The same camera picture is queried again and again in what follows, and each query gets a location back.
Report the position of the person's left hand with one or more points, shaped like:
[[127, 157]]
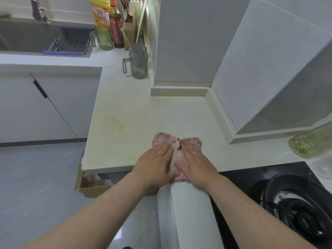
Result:
[[153, 168]]

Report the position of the person's right hand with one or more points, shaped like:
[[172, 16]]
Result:
[[199, 171]]

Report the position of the pink dish cloth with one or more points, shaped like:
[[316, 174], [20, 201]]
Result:
[[160, 140]]

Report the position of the dark tinted drinking glass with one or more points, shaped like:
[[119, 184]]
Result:
[[138, 66]]

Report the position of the person's left forearm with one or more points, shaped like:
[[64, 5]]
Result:
[[98, 220]]

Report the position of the white countertop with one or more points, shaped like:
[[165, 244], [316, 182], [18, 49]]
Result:
[[116, 101]]

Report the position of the black glass gas stove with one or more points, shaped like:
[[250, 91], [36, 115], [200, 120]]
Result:
[[233, 184]]

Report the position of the large open cardboard box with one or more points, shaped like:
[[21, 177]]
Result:
[[93, 190]]

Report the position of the black round stove burner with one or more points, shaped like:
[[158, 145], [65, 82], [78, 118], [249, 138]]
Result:
[[275, 184]]

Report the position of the clear bottle yellowish oil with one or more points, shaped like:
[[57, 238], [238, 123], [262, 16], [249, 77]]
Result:
[[311, 145]]

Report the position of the green tinted ribbed glass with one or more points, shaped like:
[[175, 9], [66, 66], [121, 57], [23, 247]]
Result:
[[105, 40]]

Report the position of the small brown cardboard box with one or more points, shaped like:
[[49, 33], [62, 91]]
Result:
[[128, 33]]

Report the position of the dark sauce bottle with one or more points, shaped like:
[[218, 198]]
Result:
[[116, 28]]

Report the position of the dark sink drain basket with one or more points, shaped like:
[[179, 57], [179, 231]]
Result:
[[70, 49]]

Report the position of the pale green cutting board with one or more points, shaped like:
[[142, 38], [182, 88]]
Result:
[[141, 20]]

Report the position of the yellow detergent bottle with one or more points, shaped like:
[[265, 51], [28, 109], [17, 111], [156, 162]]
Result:
[[99, 12]]

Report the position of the brown chopstick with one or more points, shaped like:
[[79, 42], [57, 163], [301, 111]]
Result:
[[124, 2]]

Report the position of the steel sink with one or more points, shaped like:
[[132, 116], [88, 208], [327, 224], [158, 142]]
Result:
[[26, 36]]

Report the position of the chrome faucet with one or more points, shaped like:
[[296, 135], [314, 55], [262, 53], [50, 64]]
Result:
[[39, 12]]

